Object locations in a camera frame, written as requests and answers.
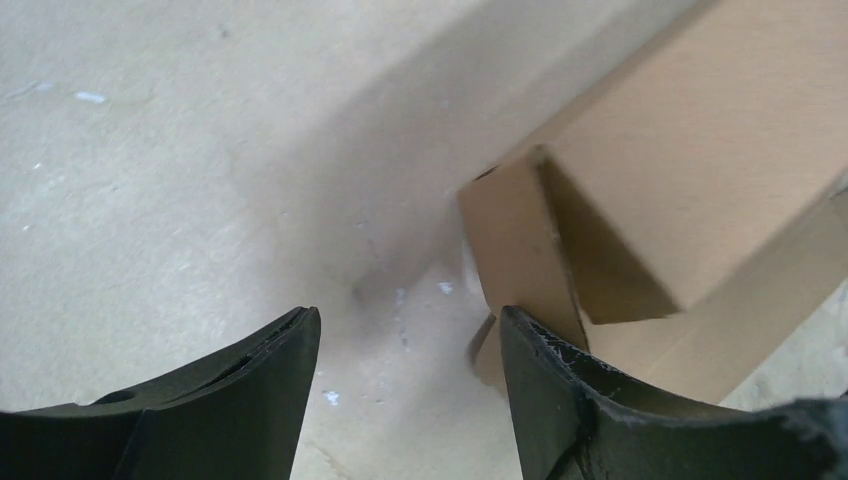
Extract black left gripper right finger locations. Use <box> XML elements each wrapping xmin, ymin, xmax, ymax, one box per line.
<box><xmin>500</xmin><ymin>306</ymin><xmax>847</xmax><ymax>479</ymax></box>

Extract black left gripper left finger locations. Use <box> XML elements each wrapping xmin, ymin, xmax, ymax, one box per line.
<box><xmin>1</xmin><ymin>307</ymin><xmax>321</xmax><ymax>479</ymax></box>

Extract brown cardboard box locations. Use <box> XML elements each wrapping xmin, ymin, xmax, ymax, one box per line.
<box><xmin>458</xmin><ymin>1</ymin><xmax>847</xmax><ymax>403</ymax></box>

